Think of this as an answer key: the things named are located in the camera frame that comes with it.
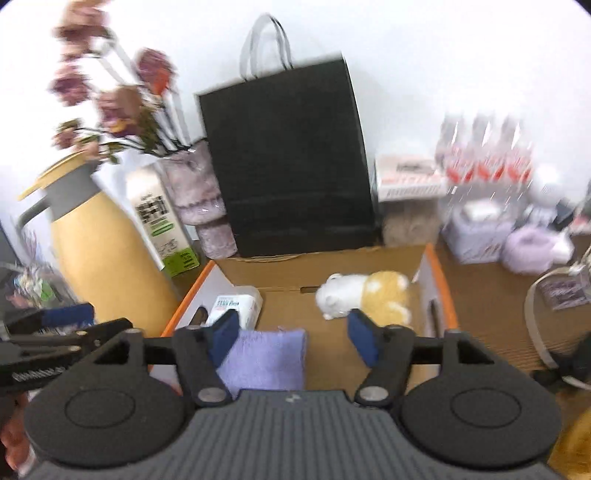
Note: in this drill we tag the orange cardboard box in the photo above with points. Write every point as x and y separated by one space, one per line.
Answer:
286 272

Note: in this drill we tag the person's left hand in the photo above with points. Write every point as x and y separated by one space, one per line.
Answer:
11 438

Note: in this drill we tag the white round device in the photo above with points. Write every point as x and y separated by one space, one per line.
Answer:
548 184

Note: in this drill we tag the colourful packet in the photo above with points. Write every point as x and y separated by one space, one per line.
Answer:
30 286

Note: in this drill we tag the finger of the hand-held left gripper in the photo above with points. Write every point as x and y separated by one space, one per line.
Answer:
92 334
69 315

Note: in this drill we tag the yellow thermos jug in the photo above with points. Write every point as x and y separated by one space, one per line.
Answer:
106 244

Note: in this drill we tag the white box with red print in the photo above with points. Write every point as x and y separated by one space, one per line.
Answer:
408 177

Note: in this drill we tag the purple textured vase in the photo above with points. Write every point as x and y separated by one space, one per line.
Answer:
198 189

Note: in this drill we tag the purple towel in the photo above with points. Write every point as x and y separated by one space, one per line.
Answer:
268 360

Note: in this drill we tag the white yellow plush toy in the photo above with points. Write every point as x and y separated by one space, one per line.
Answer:
369 295

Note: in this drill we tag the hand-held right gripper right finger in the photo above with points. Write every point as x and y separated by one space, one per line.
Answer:
362 339

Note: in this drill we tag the clear plastic container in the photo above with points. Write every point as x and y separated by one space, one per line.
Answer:
408 224

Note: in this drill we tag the clear water bottle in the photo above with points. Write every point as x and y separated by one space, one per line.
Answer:
518 154
485 152
452 152

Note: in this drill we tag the dried pink flowers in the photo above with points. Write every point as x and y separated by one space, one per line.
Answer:
124 104

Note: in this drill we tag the white plastic container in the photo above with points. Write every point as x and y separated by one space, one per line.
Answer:
235 302

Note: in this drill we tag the black clip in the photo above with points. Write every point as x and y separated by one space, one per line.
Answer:
577 362

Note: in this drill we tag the dark printed card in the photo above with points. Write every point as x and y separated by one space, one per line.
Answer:
565 290

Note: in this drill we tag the white purple box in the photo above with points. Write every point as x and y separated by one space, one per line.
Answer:
475 233

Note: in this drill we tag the white green carton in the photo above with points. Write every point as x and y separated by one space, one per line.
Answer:
159 217

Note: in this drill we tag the black paper bag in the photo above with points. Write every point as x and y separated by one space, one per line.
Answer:
286 161

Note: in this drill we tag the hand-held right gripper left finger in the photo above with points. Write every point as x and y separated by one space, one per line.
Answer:
225 336

